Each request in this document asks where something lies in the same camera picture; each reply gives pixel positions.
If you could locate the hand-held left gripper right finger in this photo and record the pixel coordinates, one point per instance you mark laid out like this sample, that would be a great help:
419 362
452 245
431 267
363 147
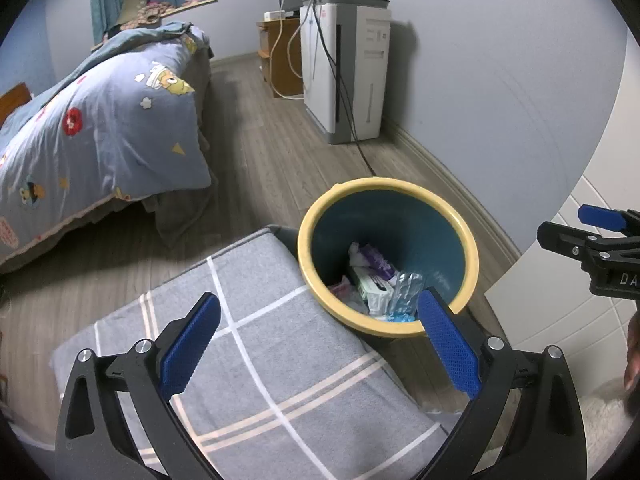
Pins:
447 345

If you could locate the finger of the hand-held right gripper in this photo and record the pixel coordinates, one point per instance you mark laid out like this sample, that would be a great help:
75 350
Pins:
600 216
565 237

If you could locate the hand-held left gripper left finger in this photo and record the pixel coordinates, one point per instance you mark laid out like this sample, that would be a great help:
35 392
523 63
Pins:
190 347

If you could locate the crushed clear plastic bottle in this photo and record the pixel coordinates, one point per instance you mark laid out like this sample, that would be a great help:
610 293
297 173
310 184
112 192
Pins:
407 292

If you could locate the green and white box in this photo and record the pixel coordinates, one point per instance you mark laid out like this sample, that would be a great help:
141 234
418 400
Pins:
370 287

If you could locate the purple tube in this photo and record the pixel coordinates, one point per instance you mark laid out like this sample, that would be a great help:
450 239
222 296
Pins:
377 262

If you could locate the pink snack wrapper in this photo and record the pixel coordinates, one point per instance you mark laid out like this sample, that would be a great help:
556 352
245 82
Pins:
340 290

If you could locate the teal bin with yellow rim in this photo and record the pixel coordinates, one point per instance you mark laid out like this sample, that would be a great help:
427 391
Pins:
400 220

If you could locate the person's right hand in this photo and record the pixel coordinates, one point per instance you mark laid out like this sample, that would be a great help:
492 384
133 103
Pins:
634 360

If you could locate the white fluffy cloth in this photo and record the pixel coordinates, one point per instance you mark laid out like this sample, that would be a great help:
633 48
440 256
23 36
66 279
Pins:
605 430

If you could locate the bed with cartoon duvet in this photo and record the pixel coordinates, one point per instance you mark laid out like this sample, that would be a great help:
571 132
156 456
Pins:
110 125

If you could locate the white air purifier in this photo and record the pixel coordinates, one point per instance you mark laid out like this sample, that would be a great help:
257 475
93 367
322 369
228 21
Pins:
360 75

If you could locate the wooden cabinet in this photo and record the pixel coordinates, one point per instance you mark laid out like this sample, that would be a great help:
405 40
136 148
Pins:
282 60

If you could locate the plaid cloth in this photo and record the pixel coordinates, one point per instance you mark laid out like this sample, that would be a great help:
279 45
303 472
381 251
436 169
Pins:
152 12

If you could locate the olive pillow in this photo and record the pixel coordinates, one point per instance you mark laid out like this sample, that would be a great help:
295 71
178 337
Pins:
136 2

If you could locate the wooden bed frame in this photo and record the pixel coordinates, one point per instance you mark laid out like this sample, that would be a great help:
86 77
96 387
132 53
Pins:
15 102

